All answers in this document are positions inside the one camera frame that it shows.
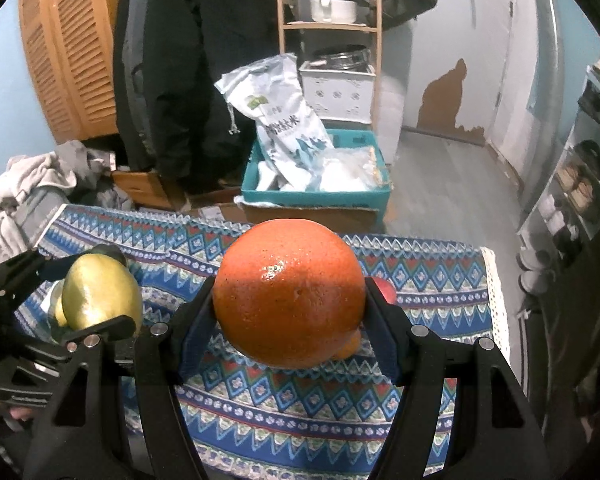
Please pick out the black coat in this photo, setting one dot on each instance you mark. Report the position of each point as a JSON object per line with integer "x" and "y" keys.
{"x": 190, "y": 60}

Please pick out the clear plastic bag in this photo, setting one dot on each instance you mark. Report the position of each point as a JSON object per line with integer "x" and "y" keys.
{"x": 350, "y": 170}

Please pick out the grey hoodie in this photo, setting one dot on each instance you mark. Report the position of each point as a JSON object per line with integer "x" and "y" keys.
{"x": 80, "y": 160}

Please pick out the teal plastic basket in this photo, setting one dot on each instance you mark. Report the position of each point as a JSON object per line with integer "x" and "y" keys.
{"x": 310, "y": 200}

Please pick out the white storage crate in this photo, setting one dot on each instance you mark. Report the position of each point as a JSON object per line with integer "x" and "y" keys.
{"x": 335, "y": 92}

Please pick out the group of shoes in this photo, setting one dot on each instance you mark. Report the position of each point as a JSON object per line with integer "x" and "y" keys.
{"x": 577, "y": 180}

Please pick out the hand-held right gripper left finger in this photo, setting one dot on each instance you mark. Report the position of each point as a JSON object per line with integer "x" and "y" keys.
{"x": 195, "y": 320}

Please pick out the dark hanging bag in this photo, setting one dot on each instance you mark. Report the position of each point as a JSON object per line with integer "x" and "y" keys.
{"x": 410, "y": 2}

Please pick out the metal steamer pot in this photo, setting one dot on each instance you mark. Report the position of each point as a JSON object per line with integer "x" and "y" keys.
{"x": 340, "y": 57}

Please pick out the white door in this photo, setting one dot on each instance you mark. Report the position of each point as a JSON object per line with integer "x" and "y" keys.
{"x": 522, "y": 60}

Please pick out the beige towel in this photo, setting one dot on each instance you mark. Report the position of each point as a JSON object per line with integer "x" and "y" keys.
{"x": 15, "y": 185}

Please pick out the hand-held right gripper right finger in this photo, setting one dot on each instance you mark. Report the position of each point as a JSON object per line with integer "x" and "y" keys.
{"x": 380, "y": 330}

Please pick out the white printed rice bag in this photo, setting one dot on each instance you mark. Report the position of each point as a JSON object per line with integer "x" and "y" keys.
{"x": 280, "y": 125}

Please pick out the wooden shelf rack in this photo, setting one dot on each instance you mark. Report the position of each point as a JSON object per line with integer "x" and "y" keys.
{"x": 330, "y": 26}

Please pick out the red apple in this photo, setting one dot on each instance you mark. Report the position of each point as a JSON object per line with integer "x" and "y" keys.
{"x": 386, "y": 290}

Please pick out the orange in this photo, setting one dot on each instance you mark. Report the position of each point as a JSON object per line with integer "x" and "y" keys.
{"x": 290, "y": 290}

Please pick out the yellow green pear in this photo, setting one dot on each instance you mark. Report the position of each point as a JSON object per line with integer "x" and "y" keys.
{"x": 100, "y": 292}

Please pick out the grey fabric bag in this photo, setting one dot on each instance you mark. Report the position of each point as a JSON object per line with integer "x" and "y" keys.
{"x": 35, "y": 215}

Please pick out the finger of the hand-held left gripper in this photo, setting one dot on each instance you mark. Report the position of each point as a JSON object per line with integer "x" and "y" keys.
{"x": 105, "y": 327}
{"x": 25, "y": 267}

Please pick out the shoe rack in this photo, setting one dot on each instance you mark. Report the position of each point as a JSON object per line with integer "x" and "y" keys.
{"x": 575, "y": 140}

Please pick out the person's left hand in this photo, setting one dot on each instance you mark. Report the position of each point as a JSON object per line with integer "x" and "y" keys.
{"x": 10, "y": 412}

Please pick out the wooden drawer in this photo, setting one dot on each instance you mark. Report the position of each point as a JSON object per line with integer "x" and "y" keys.
{"x": 145, "y": 187}

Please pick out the brown cardboard box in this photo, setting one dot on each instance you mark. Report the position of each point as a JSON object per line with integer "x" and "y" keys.
{"x": 340, "y": 220}

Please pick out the white pot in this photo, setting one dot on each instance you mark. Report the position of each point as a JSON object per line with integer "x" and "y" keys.
{"x": 330, "y": 10}

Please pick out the blue patterned tablecloth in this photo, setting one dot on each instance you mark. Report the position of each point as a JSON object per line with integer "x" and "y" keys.
{"x": 305, "y": 410}

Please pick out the wooden louvered wardrobe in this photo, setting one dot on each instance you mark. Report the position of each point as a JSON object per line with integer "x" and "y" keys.
{"x": 80, "y": 50}

